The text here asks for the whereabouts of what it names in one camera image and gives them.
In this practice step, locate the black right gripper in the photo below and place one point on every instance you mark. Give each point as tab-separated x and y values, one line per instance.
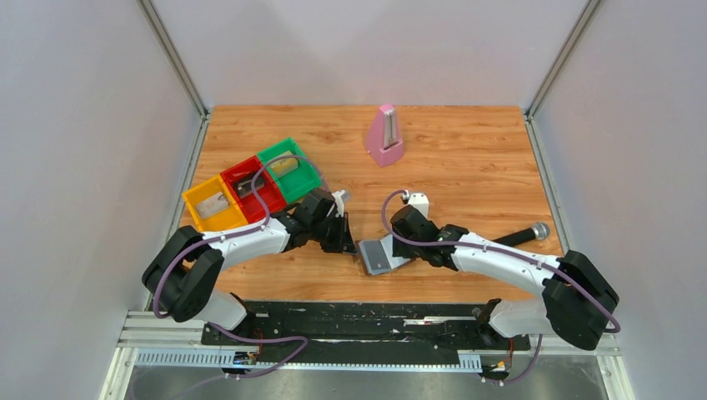
402	248

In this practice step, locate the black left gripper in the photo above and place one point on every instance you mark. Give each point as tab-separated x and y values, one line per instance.
339	234

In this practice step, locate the grey card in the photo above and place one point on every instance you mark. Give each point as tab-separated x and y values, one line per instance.
374	256

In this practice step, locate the brown leather card holder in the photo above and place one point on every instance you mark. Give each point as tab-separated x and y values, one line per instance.
395	262

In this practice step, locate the black card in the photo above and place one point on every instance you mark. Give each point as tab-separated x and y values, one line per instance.
245	186

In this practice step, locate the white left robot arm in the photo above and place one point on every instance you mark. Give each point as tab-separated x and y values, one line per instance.
182	277

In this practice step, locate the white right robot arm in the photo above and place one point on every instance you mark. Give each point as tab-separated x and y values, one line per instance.
572	297

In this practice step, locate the gold card in green bin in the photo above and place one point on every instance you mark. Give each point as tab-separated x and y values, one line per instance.
283	164

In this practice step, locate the silver card in yellow bin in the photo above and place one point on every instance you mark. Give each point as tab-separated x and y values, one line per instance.
213	205

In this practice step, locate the green plastic bin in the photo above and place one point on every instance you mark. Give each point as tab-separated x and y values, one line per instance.
294	177

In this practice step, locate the pink metronome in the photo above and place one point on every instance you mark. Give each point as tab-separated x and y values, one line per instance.
384	142

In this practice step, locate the red plastic bin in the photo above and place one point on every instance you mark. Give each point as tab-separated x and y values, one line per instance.
250	206

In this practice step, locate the yellow plastic bin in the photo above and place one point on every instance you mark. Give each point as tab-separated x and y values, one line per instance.
233	217

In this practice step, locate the black microphone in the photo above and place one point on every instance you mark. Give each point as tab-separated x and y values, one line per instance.
537	231

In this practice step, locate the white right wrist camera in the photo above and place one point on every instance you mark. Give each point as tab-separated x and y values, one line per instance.
417	200

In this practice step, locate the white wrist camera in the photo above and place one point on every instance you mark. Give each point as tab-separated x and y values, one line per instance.
417	200
340	198

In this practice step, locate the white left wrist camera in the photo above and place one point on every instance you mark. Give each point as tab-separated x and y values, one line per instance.
340	198

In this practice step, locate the black mounting rail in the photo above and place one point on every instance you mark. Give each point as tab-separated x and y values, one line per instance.
364	336

